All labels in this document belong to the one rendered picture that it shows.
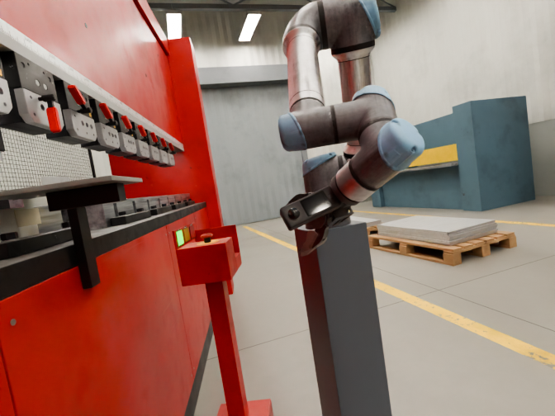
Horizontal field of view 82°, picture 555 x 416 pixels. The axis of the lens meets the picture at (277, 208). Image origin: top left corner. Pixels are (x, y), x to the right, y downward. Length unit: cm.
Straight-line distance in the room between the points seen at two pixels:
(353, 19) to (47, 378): 98
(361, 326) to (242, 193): 756
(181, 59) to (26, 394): 278
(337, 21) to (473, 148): 517
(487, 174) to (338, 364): 527
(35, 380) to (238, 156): 806
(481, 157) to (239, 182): 541
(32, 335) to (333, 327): 74
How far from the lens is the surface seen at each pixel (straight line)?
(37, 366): 70
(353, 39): 92
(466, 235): 342
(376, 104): 62
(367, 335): 112
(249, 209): 853
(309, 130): 61
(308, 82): 71
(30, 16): 118
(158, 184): 298
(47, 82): 112
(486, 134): 614
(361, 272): 105
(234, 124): 868
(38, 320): 69
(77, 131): 118
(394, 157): 54
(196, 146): 293
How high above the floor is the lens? 94
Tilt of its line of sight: 4 degrees down
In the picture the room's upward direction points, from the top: 9 degrees counter-clockwise
